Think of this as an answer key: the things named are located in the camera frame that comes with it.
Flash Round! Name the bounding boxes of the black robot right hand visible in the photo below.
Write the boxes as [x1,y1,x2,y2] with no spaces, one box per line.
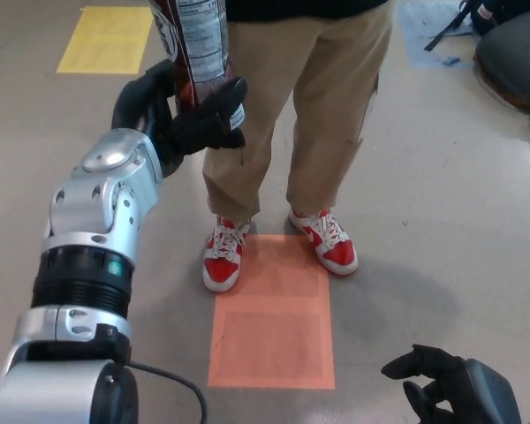
[381,344,523,424]

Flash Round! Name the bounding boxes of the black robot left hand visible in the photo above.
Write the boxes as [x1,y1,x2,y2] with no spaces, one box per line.
[111,59,249,180]

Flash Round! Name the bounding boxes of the brown protein shake bottle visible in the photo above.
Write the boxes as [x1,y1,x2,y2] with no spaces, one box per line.
[148,0,246,133]

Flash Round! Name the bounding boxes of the person's right red white sneaker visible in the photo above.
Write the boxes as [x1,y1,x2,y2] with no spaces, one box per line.
[201,215,252,293]

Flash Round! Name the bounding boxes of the person's red white sneaker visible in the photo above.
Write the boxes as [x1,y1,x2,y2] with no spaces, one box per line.
[288,208,360,277]
[201,215,252,293]

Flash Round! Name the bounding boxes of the person's left red white sneaker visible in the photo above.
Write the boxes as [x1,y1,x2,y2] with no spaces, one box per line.
[288,208,360,277]

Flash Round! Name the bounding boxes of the yellow paper sheet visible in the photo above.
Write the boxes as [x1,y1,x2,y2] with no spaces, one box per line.
[56,5,154,75]

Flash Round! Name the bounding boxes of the black shirt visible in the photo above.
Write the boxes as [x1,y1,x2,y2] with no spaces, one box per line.
[224,0,390,22]

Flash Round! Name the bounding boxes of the khaki cargo trousers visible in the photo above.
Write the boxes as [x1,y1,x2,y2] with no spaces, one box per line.
[201,2,394,222]

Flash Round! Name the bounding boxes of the orange paper sheet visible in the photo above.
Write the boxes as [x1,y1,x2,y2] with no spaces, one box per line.
[207,233,337,390]

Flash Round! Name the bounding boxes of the blue paper sheet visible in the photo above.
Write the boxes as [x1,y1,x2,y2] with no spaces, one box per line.
[397,2,476,70]

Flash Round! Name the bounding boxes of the grey bag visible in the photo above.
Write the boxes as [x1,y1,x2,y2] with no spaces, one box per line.
[473,19,530,111]

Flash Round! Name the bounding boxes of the dark blue backpack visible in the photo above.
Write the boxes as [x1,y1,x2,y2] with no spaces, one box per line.
[423,0,530,52]

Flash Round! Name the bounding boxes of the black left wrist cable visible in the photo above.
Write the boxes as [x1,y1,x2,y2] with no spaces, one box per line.
[127,360,207,424]

